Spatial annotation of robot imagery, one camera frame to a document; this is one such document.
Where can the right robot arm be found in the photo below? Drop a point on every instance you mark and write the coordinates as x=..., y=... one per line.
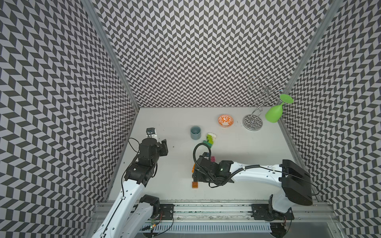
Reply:
x=293, y=182

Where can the green plastic wine glass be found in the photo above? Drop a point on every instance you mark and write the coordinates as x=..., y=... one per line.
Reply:
x=275, y=113

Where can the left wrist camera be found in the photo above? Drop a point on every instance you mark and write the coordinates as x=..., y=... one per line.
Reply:
x=151, y=133

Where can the chrome glass holder stand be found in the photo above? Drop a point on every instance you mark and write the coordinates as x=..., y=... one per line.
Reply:
x=260, y=89

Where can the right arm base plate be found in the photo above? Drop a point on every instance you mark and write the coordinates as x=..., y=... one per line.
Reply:
x=267, y=213

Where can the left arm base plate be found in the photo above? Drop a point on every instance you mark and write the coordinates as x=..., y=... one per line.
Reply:
x=165, y=211

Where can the dark green long lego brick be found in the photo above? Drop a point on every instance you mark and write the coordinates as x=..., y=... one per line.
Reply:
x=207, y=143

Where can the teal ceramic cup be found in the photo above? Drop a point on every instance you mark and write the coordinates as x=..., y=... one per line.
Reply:
x=195, y=132

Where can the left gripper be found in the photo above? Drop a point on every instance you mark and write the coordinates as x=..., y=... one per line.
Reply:
x=163, y=148

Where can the white long lego brick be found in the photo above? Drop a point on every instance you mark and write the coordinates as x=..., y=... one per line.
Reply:
x=214, y=136

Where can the lime square lego brick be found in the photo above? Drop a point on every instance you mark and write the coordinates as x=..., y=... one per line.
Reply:
x=210, y=139

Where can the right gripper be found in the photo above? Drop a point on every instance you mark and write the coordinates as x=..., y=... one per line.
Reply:
x=197, y=177

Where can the aluminium front rail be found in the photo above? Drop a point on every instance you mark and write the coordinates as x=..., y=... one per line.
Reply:
x=240, y=211

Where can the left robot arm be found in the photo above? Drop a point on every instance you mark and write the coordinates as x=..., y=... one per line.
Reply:
x=132, y=209

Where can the brown square lego brick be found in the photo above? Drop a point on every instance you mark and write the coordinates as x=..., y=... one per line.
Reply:
x=195, y=185

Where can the orange patterned small bowl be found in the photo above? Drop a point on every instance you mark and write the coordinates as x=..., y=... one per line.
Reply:
x=225, y=121

